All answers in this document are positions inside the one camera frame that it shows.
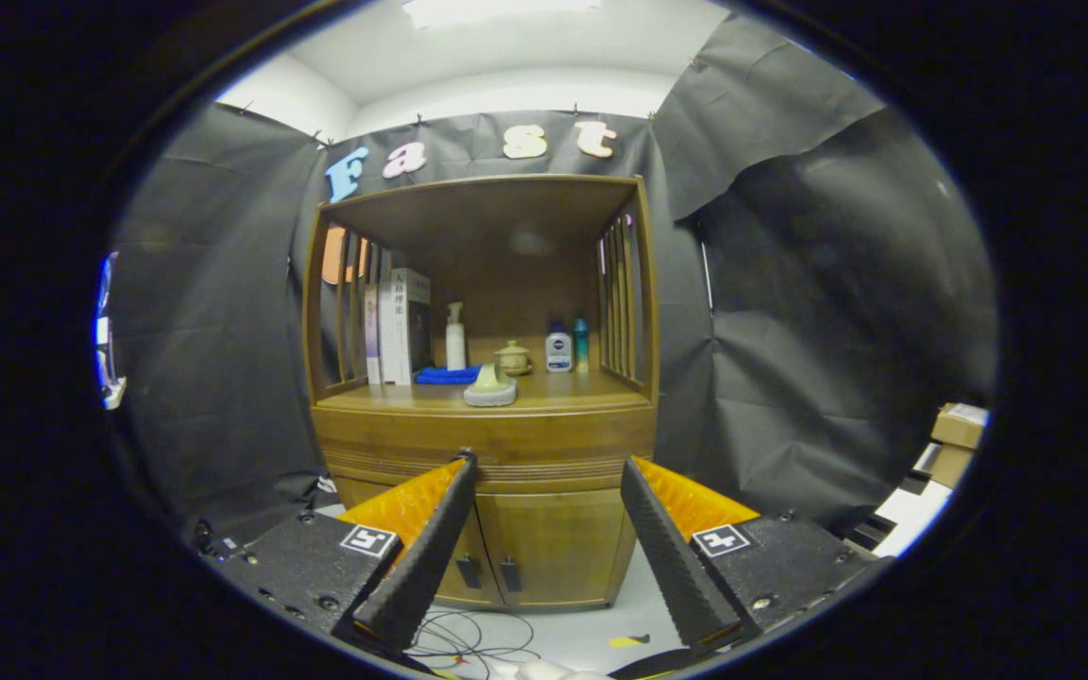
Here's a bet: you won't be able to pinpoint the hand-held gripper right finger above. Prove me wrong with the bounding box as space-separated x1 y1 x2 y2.
620 456 893 653

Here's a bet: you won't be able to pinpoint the white pump bottle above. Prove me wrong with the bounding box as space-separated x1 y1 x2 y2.
446 302 468 371

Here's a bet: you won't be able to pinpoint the wooden cabinet door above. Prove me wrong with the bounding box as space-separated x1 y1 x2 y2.
334 472 507 605
480 486 639 608

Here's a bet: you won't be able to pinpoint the black cables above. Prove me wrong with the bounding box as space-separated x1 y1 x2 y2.
407 609 542 679

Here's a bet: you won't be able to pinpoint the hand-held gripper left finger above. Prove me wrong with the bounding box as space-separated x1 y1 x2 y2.
195 449 479 655

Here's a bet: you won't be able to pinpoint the beige lidded teacup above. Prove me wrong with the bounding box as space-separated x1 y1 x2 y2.
493 340 534 377

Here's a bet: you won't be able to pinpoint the thick white book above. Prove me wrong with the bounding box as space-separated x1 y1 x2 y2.
380 268 433 386

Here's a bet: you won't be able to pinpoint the pale green packaged item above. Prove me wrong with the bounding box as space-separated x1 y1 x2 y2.
464 364 519 408

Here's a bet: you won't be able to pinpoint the thin pale purple book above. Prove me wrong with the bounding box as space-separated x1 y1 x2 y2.
364 283 383 384

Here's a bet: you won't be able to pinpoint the ceiling light panel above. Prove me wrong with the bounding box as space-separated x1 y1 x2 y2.
402 0 602 29

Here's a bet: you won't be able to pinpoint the wooden cabinet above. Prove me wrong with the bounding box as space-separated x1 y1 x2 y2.
301 174 660 610

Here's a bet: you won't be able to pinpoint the wooden countertop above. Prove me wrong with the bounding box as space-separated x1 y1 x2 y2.
315 366 651 413

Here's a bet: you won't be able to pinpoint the white bottle with blue cap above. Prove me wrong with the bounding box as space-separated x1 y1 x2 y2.
545 321 573 374

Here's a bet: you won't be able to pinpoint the cardboard box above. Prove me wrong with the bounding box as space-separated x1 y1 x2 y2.
931 402 989 451
922 442 975 489

